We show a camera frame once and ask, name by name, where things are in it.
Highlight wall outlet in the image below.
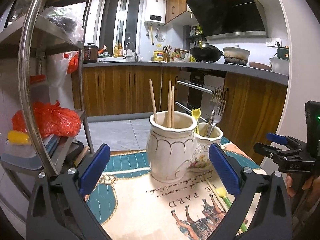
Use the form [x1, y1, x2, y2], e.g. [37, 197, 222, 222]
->
[266, 38, 282, 48]

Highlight small red plastic bag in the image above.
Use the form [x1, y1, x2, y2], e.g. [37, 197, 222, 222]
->
[64, 51, 79, 74]

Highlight black wok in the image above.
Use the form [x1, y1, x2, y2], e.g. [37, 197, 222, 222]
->
[174, 44, 224, 63]

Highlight yellow plastic item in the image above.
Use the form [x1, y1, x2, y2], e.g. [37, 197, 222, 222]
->
[7, 131, 32, 145]

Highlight large red plastic bag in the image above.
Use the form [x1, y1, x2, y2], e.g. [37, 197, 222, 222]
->
[12, 101, 82, 138]

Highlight white floral ceramic utensil holder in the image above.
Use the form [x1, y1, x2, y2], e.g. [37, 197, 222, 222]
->
[146, 110, 223, 183]

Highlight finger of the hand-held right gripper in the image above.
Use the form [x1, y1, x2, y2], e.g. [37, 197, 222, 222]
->
[266, 132, 305, 153]
[253, 142, 307, 164]

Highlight wooden chopstick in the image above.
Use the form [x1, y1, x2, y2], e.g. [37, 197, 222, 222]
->
[149, 79, 158, 123]
[167, 80, 173, 128]
[205, 177, 229, 213]
[171, 86, 175, 128]

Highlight brown pressure cooker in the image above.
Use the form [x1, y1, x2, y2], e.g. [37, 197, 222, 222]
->
[83, 42, 98, 64]

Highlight black range hood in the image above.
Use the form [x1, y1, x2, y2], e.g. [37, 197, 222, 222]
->
[185, 0, 269, 40]

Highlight white plastic bag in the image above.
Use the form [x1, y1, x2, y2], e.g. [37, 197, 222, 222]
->
[47, 52, 71, 88]

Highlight metal shelf rack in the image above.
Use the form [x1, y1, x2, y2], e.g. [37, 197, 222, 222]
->
[0, 0, 95, 230]

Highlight clear plastic storage box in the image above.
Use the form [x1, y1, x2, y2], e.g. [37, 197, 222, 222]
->
[0, 135, 75, 169]

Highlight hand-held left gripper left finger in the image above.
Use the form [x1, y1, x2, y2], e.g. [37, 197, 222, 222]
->
[26, 144, 112, 240]

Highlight brown clay pan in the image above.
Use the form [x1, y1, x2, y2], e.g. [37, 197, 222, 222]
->
[249, 62, 272, 71]

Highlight gold fork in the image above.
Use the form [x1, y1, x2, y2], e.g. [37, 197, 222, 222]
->
[204, 87, 224, 137]

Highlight green spoon with yellow head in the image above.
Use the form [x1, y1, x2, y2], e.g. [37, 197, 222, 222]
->
[215, 187, 248, 233]

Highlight person's right hand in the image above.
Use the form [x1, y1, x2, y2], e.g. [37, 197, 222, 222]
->
[286, 173, 296, 197]

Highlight red lidded plastic container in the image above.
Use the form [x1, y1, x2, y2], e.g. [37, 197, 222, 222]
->
[29, 75, 49, 105]

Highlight printed quilted placemat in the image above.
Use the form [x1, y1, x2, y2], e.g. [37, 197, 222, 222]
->
[86, 136, 268, 240]

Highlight clear bag with dark contents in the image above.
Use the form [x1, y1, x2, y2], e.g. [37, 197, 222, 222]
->
[41, 6, 84, 45]

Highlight chrome faucet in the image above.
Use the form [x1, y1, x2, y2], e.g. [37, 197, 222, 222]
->
[124, 42, 139, 62]

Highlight white bowl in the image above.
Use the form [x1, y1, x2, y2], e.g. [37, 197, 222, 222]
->
[269, 57, 290, 74]

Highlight kitchen window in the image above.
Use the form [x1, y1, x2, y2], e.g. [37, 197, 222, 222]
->
[99, 0, 144, 55]

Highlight black spice rack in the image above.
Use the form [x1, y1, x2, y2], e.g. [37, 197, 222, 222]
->
[184, 25, 207, 46]

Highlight yellow green plastic fork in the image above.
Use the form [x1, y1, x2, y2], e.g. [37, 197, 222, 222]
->
[191, 108, 201, 134]

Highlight silver fork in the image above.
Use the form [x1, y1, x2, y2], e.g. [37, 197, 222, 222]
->
[210, 99, 227, 137]
[206, 99, 217, 137]

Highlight wooden wall cabinets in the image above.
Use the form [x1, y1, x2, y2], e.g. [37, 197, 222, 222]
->
[164, 0, 244, 26]

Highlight wooden kitchen cabinets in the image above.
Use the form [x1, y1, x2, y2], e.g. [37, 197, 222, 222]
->
[71, 66, 288, 155]

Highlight white water heater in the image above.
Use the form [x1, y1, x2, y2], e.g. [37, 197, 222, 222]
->
[144, 0, 167, 27]

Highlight white cooking pot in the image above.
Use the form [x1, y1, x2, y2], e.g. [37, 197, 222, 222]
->
[222, 46, 251, 64]

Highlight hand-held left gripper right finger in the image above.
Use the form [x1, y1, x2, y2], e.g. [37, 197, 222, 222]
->
[208, 142, 293, 240]

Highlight knife block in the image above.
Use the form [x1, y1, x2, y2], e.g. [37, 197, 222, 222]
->
[162, 44, 173, 62]

